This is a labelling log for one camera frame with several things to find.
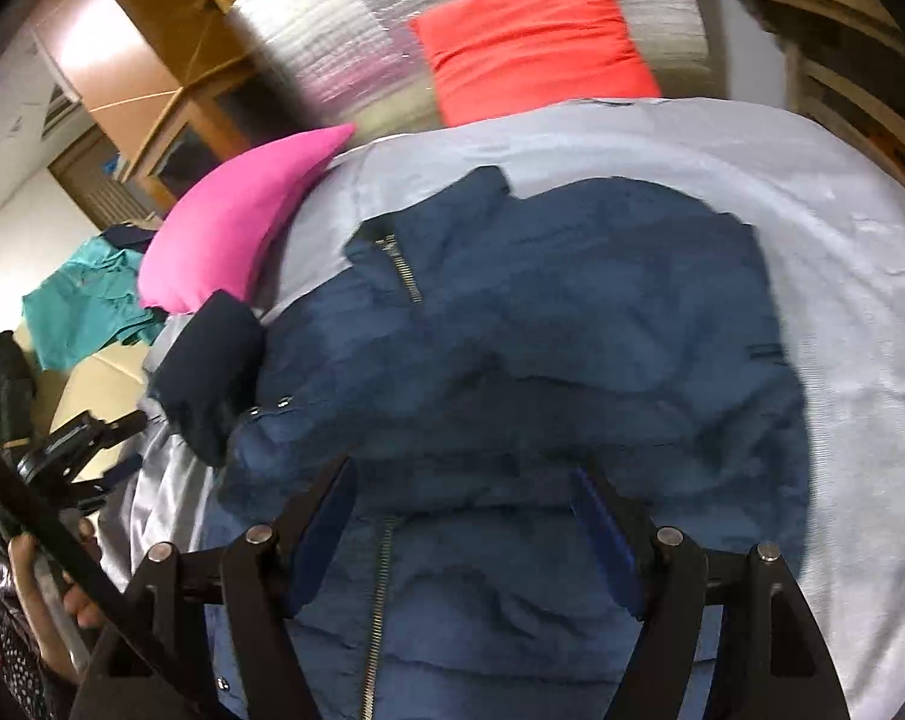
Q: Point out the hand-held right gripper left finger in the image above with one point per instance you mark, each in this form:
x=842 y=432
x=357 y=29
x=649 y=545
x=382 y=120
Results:
x=323 y=521

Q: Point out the teal cloth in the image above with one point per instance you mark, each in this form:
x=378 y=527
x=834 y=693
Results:
x=85 y=307

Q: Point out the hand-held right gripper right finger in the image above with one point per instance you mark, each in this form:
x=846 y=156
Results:
x=611 y=536

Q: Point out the black bag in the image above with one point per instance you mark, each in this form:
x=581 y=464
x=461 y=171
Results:
x=6 y=390

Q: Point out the wooden cabinet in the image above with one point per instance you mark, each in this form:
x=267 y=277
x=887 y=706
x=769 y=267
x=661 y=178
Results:
x=167 y=52

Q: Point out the person's dotted clothing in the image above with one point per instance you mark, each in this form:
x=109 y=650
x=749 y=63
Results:
x=17 y=667

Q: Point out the person's left hand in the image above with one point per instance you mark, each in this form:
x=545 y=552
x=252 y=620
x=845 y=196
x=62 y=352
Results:
x=32 y=615

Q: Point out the grey bed sheet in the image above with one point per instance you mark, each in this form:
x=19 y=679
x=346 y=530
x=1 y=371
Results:
x=835 y=277

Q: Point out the red pillow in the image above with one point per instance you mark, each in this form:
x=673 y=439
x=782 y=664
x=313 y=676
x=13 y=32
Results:
x=535 y=37

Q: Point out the brown door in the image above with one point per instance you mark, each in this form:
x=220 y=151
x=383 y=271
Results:
x=100 y=180

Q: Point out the navy blue zip jacket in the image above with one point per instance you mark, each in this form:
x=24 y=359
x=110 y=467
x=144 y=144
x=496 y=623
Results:
x=512 y=360

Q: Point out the beige sofa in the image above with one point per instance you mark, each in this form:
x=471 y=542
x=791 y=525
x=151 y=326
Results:
x=100 y=382

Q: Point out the pink pillow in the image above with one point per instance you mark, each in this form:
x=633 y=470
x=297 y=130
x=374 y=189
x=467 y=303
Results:
x=227 y=225

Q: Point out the wooden slatted rack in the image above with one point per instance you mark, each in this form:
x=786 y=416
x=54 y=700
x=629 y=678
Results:
x=857 y=105

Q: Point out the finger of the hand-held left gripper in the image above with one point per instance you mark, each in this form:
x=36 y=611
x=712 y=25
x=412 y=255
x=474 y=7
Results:
x=70 y=481
x=92 y=431

